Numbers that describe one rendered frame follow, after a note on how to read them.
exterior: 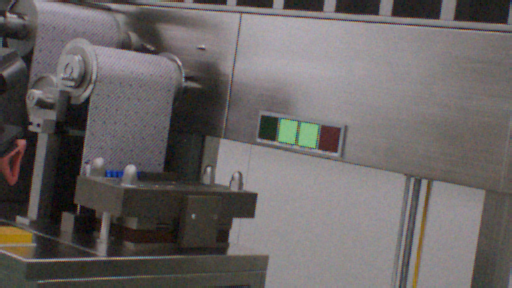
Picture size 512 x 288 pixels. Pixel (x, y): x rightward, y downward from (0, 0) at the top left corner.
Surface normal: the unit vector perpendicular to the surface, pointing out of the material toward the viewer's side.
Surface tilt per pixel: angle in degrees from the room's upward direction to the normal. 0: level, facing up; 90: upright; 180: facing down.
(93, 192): 90
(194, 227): 90
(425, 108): 90
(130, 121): 90
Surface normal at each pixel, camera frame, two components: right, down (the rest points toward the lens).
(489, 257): -0.69, -0.06
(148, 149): 0.72, 0.14
